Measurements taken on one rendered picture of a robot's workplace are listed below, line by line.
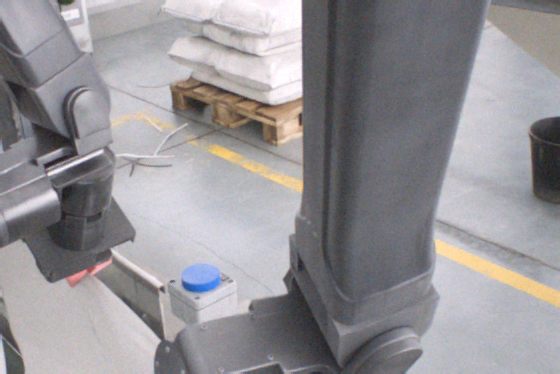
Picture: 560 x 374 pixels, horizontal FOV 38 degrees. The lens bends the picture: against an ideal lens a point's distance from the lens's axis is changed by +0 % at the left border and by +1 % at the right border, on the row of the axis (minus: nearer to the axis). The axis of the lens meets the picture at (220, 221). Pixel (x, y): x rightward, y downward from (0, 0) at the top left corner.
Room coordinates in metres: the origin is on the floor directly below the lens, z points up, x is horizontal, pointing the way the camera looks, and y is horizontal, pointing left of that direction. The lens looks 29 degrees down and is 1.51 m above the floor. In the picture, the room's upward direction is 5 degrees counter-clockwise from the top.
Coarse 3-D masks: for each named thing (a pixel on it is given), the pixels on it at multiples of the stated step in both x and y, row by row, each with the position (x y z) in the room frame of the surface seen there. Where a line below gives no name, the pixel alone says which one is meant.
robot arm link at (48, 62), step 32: (0, 0) 0.62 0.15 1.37; (32, 0) 0.63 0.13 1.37; (0, 32) 0.62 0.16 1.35; (32, 32) 0.63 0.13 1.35; (64, 32) 0.64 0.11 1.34; (0, 64) 0.65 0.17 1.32; (32, 64) 0.62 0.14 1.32; (64, 64) 0.63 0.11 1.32; (32, 96) 0.62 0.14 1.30; (64, 96) 0.63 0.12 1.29; (64, 128) 0.62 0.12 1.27
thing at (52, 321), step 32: (0, 256) 0.87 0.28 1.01; (32, 256) 0.81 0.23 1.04; (32, 288) 0.83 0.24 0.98; (64, 288) 0.76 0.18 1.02; (96, 288) 0.67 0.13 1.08; (32, 320) 0.85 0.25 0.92; (64, 320) 0.77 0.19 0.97; (96, 320) 0.68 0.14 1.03; (128, 320) 0.63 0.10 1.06; (32, 352) 0.85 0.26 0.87; (64, 352) 0.79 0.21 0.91; (96, 352) 0.70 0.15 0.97; (128, 352) 0.61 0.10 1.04
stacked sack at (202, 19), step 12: (168, 0) 4.06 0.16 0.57; (180, 0) 3.98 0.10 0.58; (192, 0) 3.91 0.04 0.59; (204, 0) 3.87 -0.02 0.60; (216, 0) 3.85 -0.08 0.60; (168, 12) 4.04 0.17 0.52; (180, 12) 3.91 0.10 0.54; (192, 12) 3.85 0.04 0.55; (204, 12) 3.78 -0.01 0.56; (204, 24) 3.81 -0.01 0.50
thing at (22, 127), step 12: (0, 84) 1.00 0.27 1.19; (0, 96) 1.01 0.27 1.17; (0, 108) 1.02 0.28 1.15; (12, 108) 0.99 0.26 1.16; (0, 120) 1.03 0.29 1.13; (12, 120) 1.00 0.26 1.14; (24, 120) 1.00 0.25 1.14; (0, 132) 1.04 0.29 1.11; (12, 132) 1.00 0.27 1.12; (24, 132) 1.00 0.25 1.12
